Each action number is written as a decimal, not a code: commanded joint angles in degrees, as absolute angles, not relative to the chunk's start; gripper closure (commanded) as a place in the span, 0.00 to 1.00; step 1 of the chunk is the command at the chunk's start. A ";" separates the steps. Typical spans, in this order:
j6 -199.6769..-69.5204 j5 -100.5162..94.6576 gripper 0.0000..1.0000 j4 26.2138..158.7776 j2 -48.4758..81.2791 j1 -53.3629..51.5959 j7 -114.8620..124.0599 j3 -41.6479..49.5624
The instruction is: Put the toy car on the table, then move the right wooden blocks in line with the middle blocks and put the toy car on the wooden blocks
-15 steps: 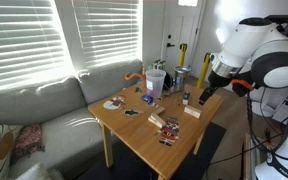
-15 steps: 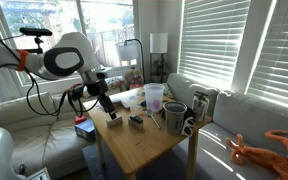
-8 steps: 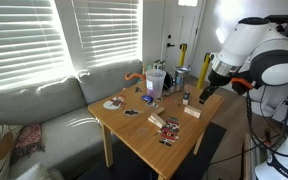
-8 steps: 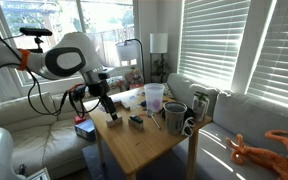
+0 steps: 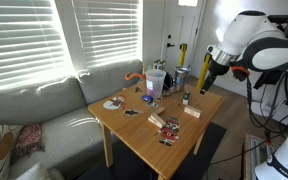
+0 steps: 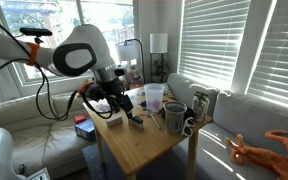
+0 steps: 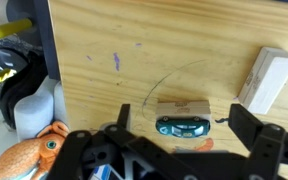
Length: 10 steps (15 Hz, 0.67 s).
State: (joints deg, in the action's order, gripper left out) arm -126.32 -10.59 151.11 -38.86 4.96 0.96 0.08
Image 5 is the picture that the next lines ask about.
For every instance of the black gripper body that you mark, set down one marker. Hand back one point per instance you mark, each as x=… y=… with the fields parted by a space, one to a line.
x=217 y=69

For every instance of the light wooden block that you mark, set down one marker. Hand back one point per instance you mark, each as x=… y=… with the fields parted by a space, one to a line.
x=192 y=111
x=156 y=120
x=160 y=110
x=186 y=102

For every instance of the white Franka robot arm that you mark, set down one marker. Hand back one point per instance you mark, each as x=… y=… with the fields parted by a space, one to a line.
x=250 y=30

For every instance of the blue toy car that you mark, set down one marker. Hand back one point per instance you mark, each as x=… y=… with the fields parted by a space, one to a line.
x=147 y=98

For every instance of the steel tumbler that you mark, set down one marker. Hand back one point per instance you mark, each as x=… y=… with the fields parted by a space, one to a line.
x=181 y=76

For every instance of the metal spoon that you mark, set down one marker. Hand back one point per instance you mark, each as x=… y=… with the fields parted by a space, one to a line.
x=171 y=92

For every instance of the black round object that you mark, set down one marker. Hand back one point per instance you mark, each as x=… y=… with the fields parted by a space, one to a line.
x=168 y=81

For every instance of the translucent plastic cup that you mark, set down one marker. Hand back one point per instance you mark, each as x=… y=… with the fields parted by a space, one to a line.
x=155 y=81

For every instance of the small colourful sticker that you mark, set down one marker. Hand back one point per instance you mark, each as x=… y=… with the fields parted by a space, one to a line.
x=152 y=105

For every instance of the red green nutcracker cutout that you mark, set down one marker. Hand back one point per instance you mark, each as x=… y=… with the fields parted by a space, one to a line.
x=169 y=131

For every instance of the black deadbolt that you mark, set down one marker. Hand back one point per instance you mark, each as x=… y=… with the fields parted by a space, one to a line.
x=169 y=36

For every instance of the dark rug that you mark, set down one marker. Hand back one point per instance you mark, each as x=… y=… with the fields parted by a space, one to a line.
x=212 y=146

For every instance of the white door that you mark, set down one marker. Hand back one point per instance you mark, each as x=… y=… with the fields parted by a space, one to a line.
x=179 y=23

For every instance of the white round stand base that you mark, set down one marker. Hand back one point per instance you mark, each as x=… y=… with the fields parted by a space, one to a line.
x=267 y=111

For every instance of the small dark sticker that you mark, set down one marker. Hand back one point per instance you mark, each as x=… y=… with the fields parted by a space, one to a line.
x=138 y=89

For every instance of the orange octopus plush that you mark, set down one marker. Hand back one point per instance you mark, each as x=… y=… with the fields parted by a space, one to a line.
x=134 y=77

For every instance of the small black figure cutout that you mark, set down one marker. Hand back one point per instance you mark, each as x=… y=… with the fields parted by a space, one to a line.
x=131 y=112

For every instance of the wooden table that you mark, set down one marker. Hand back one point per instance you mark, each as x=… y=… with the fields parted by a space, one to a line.
x=134 y=133

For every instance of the snowman cutout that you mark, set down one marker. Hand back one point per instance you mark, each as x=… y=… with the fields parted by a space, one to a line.
x=114 y=103

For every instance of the white window blind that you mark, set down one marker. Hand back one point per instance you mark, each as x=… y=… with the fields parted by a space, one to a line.
x=20 y=40
x=107 y=30

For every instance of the grey fabric sofa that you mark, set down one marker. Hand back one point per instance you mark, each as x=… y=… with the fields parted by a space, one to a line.
x=50 y=100

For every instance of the red patterned cloth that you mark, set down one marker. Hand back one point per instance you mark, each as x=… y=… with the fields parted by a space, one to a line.
x=27 y=140

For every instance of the white cushion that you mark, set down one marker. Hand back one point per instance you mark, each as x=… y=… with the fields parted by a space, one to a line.
x=37 y=171

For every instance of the yellow post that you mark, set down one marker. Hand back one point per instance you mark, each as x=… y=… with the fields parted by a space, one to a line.
x=203 y=71
x=183 y=55

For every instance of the aluminium frame board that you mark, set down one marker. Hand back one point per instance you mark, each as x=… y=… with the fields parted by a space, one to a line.
x=255 y=156

